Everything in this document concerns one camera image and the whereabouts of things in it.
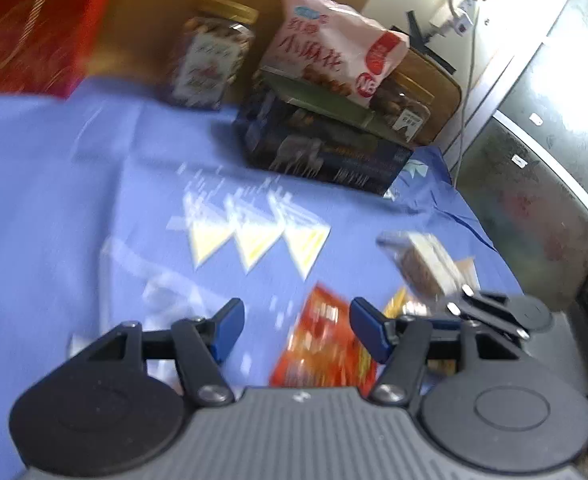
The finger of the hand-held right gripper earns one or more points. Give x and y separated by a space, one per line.
484 312

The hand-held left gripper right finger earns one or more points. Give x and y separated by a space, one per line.
369 330

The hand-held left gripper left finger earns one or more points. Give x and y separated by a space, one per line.
228 327

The gold edged pistachio packet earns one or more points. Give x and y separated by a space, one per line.
396 305

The red snack packet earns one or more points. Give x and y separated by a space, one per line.
319 345

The white brown cake packet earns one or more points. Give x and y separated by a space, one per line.
424 260

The dark blue printed box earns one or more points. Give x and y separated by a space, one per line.
324 152

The grey patterned wardrobe door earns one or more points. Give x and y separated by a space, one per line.
539 160

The blue printed bed sheet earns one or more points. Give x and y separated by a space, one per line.
74 185

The brown label nut jar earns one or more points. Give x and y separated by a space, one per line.
405 110

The white label nut jar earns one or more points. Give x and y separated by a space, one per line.
209 55

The pink snack bag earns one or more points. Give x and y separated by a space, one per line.
324 45

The white power strip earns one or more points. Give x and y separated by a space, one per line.
451 17

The red gift box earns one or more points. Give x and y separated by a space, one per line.
34 25

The black bracket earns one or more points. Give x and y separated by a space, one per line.
416 35

